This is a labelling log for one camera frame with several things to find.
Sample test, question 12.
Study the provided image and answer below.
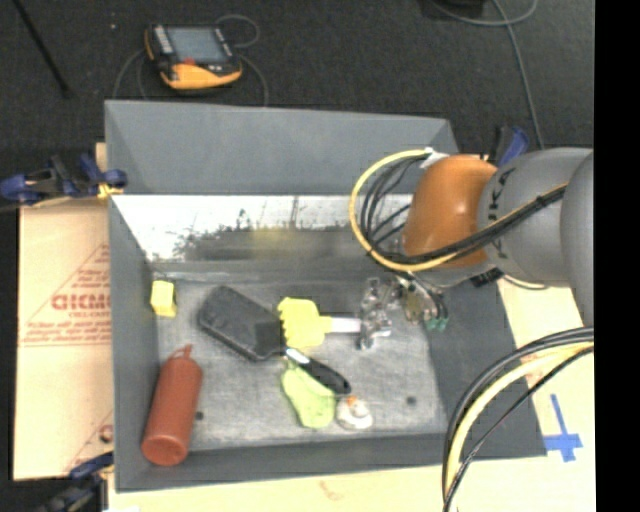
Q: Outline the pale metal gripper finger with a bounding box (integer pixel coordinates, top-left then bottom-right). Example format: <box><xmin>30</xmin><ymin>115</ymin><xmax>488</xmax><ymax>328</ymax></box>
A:
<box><xmin>356</xmin><ymin>312</ymin><xmax>394</xmax><ymax>351</ymax></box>
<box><xmin>361</xmin><ymin>277</ymin><xmax>399</xmax><ymax>315</ymax></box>

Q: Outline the small white and orange toy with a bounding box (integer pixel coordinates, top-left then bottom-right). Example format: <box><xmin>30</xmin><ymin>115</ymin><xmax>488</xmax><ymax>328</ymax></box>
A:
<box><xmin>334</xmin><ymin>394</ymin><xmax>375</xmax><ymax>432</ymax></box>

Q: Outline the green toy pear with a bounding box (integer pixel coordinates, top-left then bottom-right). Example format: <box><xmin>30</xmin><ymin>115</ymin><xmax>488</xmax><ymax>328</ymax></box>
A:
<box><xmin>278</xmin><ymin>359</ymin><xmax>338</xmax><ymax>431</ymax></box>

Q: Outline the grey metal bin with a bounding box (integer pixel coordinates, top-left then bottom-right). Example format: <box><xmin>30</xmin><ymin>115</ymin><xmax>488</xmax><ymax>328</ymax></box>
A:
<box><xmin>102</xmin><ymin>99</ymin><xmax>547</xmax><ymax>492</ymax></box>

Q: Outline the small yellow block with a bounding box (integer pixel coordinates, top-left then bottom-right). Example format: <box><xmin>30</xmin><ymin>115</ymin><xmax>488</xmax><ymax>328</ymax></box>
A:
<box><xmin>149</xmin><ymin>279</ymin><xmax>178</xmax><ymax>319</ymax></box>

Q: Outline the red-brown squeeze bottle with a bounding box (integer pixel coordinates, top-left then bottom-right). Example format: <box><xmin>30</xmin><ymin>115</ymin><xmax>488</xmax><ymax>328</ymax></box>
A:
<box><xmin>139</xmin><ymin>343</ymin><xmax>205</xmax><ymax>468</ymax></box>

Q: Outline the brown cardboard board, red print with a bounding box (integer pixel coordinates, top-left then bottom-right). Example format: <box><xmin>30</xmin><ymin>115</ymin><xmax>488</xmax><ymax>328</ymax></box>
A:
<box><xmin>11</xmin><ymin>141</ymin><xmax>115</xmax><ymax>482</ymax></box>

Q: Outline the yellow toy hand, white handle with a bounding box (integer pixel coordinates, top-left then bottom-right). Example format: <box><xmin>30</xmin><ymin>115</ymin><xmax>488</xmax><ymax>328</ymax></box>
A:
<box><xmin>276</xmin><ymin>296</ymin><xmax>362</xmax><ymax>350</ymax></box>

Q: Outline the black cylinder on white bracket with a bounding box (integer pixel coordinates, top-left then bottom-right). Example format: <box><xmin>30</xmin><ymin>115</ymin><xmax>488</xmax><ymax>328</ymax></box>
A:
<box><xmin>469</xmin><ymin>267</ymin><xmax>504</xmax><ymax>289</ymax></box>

